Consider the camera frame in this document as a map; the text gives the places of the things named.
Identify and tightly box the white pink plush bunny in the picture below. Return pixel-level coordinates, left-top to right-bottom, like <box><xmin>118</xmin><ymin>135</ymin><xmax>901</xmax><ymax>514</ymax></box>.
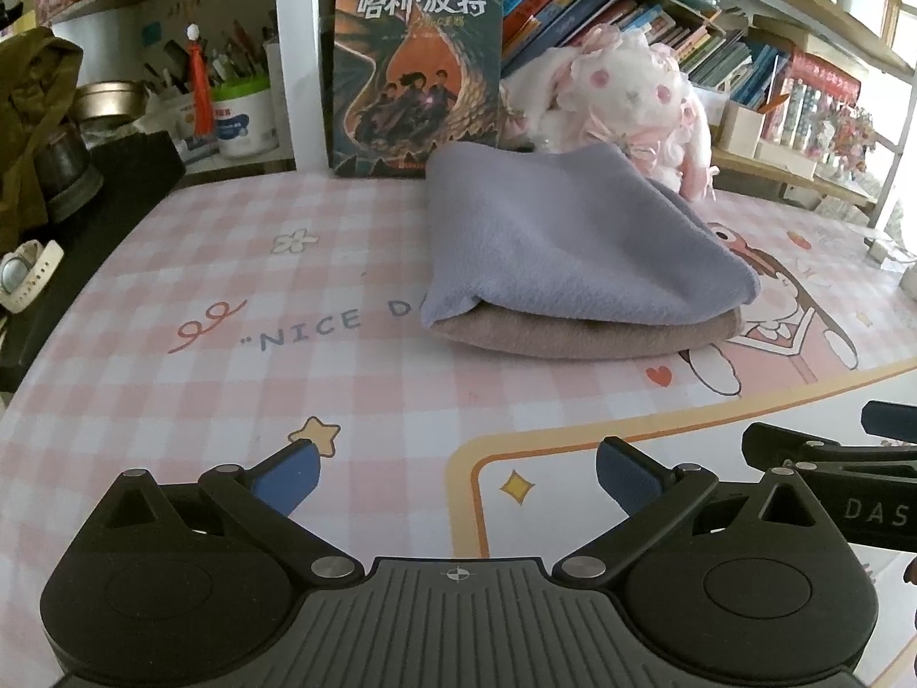
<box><xmin>500</xmin><ymin>21</ymin><xmax>719</xmax><ymax>203</ymax></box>

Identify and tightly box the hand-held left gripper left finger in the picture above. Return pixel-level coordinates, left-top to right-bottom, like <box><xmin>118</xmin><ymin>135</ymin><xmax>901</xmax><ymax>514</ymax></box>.
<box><xmin>92</xmin><ymin>439</ymin><xmax>366</xmax><ymax>587</ymax></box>

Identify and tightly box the beige pen box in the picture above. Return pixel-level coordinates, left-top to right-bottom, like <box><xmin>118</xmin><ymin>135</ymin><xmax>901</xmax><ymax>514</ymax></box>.
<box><xmin>715</xmin><ymin>100</ymin><xmax>769</xmax><ymax>157</ymax></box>

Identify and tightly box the red box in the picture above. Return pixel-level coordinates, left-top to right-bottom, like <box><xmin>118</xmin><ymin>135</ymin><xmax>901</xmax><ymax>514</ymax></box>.
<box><xmin>786</xmin><ymin>50</ymin><xmax>862</xmax><ymax>96</ymax></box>

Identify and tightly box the red tassel charm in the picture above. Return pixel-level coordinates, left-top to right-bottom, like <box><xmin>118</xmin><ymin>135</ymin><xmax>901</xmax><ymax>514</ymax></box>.
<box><xmin>183</xmin><ymin>24</ymin><xmax>217</xmax><ymax>139</ymax></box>

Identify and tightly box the dragon cover book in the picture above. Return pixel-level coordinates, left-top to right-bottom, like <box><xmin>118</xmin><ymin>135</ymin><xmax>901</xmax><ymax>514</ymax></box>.
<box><xmin>328</xmin><ymin>0</ymin><xmax>507</xmax><ymax>178</ymax></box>

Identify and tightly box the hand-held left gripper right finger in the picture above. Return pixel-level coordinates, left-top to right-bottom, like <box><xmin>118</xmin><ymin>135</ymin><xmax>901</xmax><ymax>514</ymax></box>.
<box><xmin>550</xmin><ymin>436</ymin><xmax>852</xmax><ymax>584</ymax></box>

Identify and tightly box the bundle of pens and brushes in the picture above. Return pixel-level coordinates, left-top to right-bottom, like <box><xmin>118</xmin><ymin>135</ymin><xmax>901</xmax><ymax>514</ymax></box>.
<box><xmin>142</xmin><ymin>20</ymin><xmax>269</xmax><ymax>100</ymax></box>

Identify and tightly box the white wooden bookshelf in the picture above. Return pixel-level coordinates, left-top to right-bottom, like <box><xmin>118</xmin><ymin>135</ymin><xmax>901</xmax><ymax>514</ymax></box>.
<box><xmin>0</xmin><ymin>0</ymin><xmax>917</xmax><ymax>230</ymax></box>

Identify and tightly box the row of colourful books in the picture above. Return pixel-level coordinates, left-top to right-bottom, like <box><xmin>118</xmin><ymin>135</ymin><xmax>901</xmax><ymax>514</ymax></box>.
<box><xmin>501</xmin><ymin>0</ymin><xmax>790</xmax><ymax>110</ymax></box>

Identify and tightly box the pink checked cartoon desk mat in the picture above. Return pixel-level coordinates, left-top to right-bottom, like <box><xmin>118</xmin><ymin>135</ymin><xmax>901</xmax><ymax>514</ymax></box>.
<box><xmin>0</xmin><ymin>168</ymin><xmax>917</xmax><ymax>688</ymax></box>

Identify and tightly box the purple and pink sweater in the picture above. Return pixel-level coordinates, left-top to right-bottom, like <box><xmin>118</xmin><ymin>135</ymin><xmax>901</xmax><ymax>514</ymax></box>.
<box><xmin>420</xmin><ymin>141</ymin><xmax>761</xmax><ymax>362</ymax></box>

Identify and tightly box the white pen cup green lid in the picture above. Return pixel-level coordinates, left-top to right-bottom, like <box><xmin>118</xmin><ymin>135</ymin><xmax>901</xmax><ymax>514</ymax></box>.
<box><xmin>210</xmin><ymin>77</ymin><xmax>282</xmax><ymax>160</ymax></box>

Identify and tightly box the olive green bag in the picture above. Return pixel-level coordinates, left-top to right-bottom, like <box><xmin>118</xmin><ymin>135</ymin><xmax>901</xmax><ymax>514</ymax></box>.
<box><xmin>0</xmin><ymin>27</ymin><xmax>85</xmax><ymax>253</ymax></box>

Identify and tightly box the white wristwatch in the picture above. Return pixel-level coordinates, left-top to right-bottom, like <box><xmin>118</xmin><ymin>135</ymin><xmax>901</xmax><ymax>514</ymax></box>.
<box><xmin>0</xmin><ymin>236</ymin><xmax>67</xmax><ymax>314</ymax></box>

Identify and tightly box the black mat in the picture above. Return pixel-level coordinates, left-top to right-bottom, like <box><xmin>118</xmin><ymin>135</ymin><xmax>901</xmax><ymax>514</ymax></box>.
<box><xmin>0</xmin><ymin>131</ymin><xmax>189</xmax><ymax>394</ymax></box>

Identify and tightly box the flat white book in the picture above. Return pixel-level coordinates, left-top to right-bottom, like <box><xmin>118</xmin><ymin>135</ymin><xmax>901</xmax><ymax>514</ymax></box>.
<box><xmin>754</xmin><ymin>138</ymin><xmax>819</xmax><ymax>182</ymax></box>

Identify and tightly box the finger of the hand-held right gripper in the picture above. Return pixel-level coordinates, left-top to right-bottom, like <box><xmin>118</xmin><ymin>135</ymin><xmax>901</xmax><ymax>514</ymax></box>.
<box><xmin>861</xmin><ymin>401</ymin><xmax>917</xmax><ymax>440</ymax></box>
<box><xmin>741</xmin><ymin>423</ymin><xmax>917</xmax><ymax>479</ymax></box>

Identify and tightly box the white charger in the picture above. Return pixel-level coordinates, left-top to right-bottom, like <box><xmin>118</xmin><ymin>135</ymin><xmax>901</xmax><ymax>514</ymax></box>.
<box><xmin>865</xmin><ymin>228</ymin><xmax>917</xmax><ymax>275</ymax></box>

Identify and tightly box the dark metal pot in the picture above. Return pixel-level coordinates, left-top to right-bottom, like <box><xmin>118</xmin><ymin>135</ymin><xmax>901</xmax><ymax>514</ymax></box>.
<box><xmin>34</xmin><ymin>124</ymin><xmax>99</xmax><ymax>225</ymax></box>

